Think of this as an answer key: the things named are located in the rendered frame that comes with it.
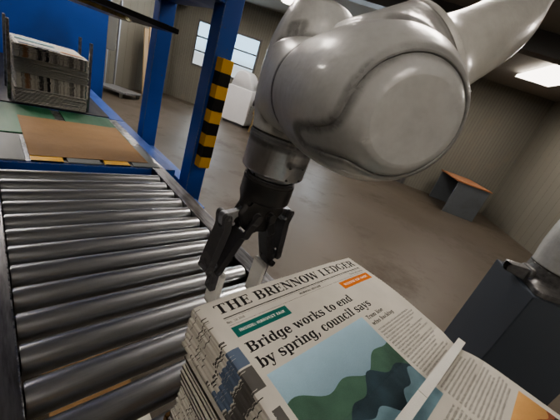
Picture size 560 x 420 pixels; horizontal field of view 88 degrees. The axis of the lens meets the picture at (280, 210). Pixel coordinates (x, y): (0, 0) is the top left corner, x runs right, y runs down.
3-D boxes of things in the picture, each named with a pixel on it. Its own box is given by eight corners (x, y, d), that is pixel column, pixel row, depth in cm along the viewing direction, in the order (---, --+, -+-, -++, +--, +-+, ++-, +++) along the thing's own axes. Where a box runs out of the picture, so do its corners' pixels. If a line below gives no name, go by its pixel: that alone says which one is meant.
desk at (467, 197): (454, 205, 747) (469, 179, 721) (472, 222, 623) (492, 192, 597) (427, 194, 756) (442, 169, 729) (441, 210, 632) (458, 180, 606)
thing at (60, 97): (87, 112, 156) (91, 61, 147) (12, 101, 135) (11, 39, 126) (73, 96, 179) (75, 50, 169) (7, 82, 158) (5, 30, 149)
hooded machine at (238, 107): (252, 127, 820) (266, 77, 770) (244, 128, 764) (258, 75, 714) (229, 118, 829) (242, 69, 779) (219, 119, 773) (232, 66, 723)
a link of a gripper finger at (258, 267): (254, 255, 51) (257, 254, 52) (243, 286, 54) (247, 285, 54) (264, 265, 49) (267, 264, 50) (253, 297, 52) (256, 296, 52)
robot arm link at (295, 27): (242, 116, 42) (253, 137, 31) (274, -7, 37) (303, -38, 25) (308, 137, 46) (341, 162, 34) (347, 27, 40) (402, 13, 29)
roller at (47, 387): (277, 320, 70) (283, 305, 68) (14, 436, 37) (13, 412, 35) (265, 306, 73) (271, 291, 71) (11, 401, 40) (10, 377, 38)
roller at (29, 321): (247, 286, 78) (252, 271, 76) (7, 356, 45) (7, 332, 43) (237, 274, 81) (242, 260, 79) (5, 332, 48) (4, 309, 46)
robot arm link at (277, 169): (328, 150, 40) (312, 189, 42) (285, 129, 45) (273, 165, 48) (281, 142, 33) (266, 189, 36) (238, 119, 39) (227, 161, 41)
